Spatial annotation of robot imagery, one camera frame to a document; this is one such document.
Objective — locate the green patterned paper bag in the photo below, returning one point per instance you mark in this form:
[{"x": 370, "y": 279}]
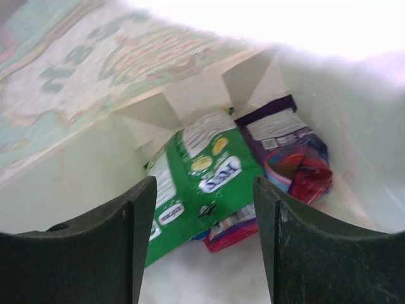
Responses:
[{"x": 92, "y": 90}]

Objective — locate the green pink snack packet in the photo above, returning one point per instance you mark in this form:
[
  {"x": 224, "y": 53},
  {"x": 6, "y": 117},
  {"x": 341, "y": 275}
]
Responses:
[{"x": 204, "y": 174}]

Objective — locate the purple jelly snack packet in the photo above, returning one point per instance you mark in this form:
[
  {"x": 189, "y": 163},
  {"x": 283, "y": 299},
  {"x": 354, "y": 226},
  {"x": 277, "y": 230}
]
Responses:
[{"x": 293, "y": 157}]

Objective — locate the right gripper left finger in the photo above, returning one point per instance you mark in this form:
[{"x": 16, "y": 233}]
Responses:
[{"x": 97, "y": 257}]

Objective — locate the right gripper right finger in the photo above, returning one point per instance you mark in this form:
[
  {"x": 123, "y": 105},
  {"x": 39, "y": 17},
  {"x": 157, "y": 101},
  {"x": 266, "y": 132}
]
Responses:
[{"x": 311, "y": 257}]

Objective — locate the red snack packet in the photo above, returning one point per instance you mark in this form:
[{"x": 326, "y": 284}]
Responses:
[{"x": 223, "y": 235}]

